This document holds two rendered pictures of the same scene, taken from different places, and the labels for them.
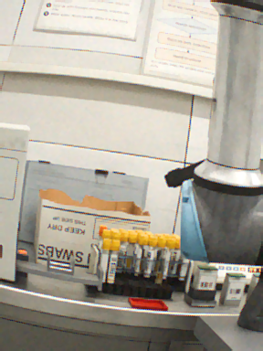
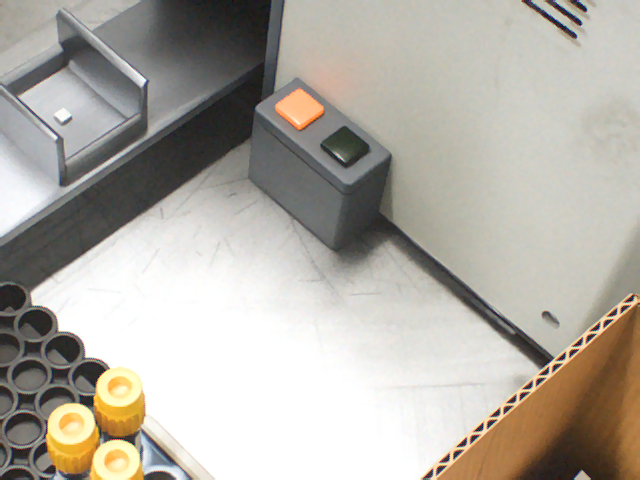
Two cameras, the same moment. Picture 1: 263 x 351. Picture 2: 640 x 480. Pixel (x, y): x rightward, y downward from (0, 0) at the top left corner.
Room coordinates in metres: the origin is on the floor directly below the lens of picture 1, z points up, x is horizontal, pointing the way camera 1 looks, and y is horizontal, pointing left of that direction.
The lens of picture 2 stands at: (1.82, -0.08, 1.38)
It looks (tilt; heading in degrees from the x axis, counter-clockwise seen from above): 55 degrees down; 134
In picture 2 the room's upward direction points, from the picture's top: 10 degrees clockwise
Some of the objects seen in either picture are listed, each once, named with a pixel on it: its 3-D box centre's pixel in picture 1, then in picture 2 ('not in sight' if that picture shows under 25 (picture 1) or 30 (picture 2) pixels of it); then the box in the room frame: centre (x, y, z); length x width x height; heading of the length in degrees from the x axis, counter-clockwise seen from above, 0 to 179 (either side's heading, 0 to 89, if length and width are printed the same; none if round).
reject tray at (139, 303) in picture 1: (147, 304); not in sight; (1.46, -0.07, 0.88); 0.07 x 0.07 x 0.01; 8
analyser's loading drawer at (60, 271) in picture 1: (48, 266); (101, 85); (1.47, 0.13, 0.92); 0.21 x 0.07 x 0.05; 98
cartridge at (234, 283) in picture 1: (233, 288); not in sight; (1.57, -0.24, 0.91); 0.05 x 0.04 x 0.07; 8
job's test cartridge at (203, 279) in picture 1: (204, 282); not in sight; (1.55, -0.18, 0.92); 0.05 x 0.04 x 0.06; 7
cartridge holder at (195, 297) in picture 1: (201, 295); not in sight; (1.55, -0.18, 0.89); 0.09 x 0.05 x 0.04; 7
